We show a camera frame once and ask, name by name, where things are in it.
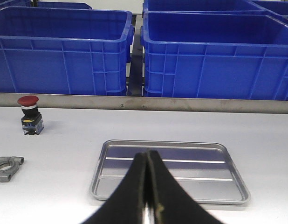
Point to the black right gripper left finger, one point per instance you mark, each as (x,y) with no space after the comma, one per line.
(126,203)

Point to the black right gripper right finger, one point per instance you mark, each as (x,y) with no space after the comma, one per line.
(171,203)

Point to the silver metal tray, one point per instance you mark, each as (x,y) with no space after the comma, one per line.
(205,171)

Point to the red emergency stop button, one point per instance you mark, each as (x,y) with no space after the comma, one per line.
(32,122)

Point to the grey metal clamp block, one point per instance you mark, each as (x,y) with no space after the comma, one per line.
(9,166)

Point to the right blue plastic bin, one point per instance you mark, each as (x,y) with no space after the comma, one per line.
(223,56)

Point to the blue plastic bin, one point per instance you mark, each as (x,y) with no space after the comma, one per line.
(64,51)
(223,56)

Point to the centre blue plastic bin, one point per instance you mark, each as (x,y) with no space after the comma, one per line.
(64,51)

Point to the far right blue bin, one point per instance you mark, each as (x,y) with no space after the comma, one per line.
(217,6)

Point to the far left blue bin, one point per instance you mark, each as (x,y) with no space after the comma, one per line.
(46,4)

